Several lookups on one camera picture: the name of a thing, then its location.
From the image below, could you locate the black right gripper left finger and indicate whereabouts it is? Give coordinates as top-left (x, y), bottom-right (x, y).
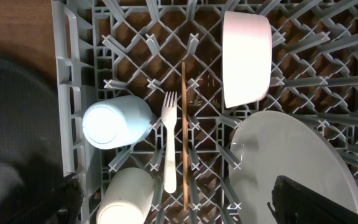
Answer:
top-left (0, 173), bottom-right (83, 223)

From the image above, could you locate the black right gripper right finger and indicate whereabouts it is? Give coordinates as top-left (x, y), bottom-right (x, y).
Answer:
top-left (267, 175), bottom-right (358, 224)

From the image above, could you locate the light grey plate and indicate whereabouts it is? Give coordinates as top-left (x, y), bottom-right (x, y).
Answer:
top-left (229, 111), bottom-right (358, 223)

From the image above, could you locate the white plastic cup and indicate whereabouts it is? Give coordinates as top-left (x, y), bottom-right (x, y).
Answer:
top-left (96, 167), bottom-right (155, 224)

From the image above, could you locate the light blue plastic cup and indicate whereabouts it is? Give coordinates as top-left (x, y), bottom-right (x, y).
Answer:
top-left (82, 95), bottom-right (154, 149)

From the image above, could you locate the white plastic fork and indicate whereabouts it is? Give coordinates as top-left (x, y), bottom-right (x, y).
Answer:
top-left (161, 91), bottom-right (177, 194)

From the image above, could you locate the wooden chopstick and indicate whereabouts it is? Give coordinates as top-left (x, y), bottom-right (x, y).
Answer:
top-left (181, 61), bottom-right (189, 211)

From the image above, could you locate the pink bowl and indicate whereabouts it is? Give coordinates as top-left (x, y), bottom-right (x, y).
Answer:
top-left (222, 11), bottom-right (272, 108)

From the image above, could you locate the grey dishwasher rack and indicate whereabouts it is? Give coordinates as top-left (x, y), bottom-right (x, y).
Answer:
top-left (52, 0), bottom-right (358, 223)

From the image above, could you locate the round black tray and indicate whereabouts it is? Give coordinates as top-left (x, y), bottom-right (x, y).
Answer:
top-left (0, 57), bottom-right (63, 210)

